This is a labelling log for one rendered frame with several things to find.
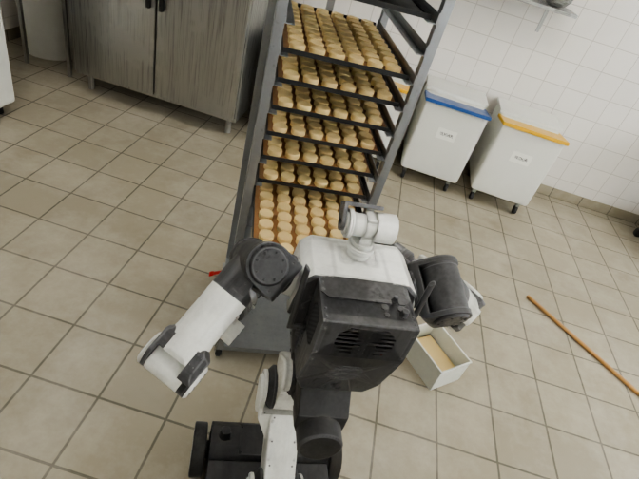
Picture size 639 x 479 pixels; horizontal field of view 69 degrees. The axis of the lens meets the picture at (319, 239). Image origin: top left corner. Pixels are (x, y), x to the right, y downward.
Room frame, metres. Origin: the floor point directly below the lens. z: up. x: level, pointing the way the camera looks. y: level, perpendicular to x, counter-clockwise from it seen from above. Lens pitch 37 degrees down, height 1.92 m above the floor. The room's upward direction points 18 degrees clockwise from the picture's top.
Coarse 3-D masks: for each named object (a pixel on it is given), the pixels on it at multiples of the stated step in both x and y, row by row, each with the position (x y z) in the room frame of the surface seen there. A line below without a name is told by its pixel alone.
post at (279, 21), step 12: (288, 0) 1.36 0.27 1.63; (276, 12) 1.36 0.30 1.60; (276, 24) 1.36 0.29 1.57; (276, 36) 1.36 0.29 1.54; (276, 48) 1.36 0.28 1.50; (276, 60) 1.36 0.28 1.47; (264, 72) 1.36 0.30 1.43; (264, 84) 1.36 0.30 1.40; (264, 96) 1.36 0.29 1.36; (264, 108) 1.36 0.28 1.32; (264, 120) 1.36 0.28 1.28; (252, 144) 1.36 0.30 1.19; (252, 156) 1.36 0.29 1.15; (252, 168) 1.36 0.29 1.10; (252, 180) 1.36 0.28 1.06; (252, 192) 1.36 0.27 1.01; (240, 216) 1.36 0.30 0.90; (240, 228) 1.36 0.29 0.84
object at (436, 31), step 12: (444, 0) 1.49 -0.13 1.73; (444, 12) 1.48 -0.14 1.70; (444, 24) 1.48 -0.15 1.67; (432, 36) 1.48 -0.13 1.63; (432, 48) 1.48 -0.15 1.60; (420, 60) 1.50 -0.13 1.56; (432, 60) 1.49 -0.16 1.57; (420, 72) 1.48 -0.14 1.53; (420, 84) 1.48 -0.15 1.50; (408, 96) 1.49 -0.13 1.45; (408, 108) 1.48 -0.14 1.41; (408, 120) 1.48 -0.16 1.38; (396, 132) 1.48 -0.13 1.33; (396, 144) 1.48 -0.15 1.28; (384, 168) 1.48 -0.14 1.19; (384, 180) 1.48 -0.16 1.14; (372, 192) 1.49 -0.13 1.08; (372, 204) 1.48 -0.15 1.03
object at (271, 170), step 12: (264, 168) 1.48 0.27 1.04; (276, 168) 1.49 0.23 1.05; (288, 168) 1.50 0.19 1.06; (300, 168) 1.53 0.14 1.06; (312, 168) 1.59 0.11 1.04; (276, 180) 1.43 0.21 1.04; (288, 180) 1.44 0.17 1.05; (300, 180) 1.46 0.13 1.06; (312, 180) 1.51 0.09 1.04; (324, 180) 1.50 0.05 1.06; (336, 180) 1.53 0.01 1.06; (348, 180) 1.56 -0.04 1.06; (348, 192) 1.50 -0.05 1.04; (360, 192) 1.53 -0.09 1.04
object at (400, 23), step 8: (392, 16) 1.88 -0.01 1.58; (400, 16) 1.81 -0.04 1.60; (400, 24) 1.79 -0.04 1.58; (408, 24) 1.71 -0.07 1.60; (400, 32) 1.67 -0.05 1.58; (408, 32) 1.68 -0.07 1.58; (416, 32) 1.61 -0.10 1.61; (408, 40) 1.60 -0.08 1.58; (416, 40) 1.58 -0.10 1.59; (416, 48) 1.53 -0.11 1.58; (424, 48) 1.49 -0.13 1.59
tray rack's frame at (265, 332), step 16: (272, 0) 1.95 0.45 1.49; (272, 16) 1.95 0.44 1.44; (384, 16) 2.07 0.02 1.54; (256, 80) 1.94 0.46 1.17; (256, 96) 1.95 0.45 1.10; (256, 112) 1.95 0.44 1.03; (240, 176) 1.94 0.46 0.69; (240, 192) 1.95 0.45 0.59; (240, 208) 1.95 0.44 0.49; (256, 304) 1.67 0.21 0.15; (272, 304) 1.71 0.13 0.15; (256, 320) 1.57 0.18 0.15; (272, 320) 1.60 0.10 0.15; (240, 336) 1.44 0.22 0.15; (256, 336) 1.47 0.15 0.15; (272, 336) 1.50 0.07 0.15; (288, 336) 1.53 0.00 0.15; (256, 352) 1.41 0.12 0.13; (272, 352) 1.43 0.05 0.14
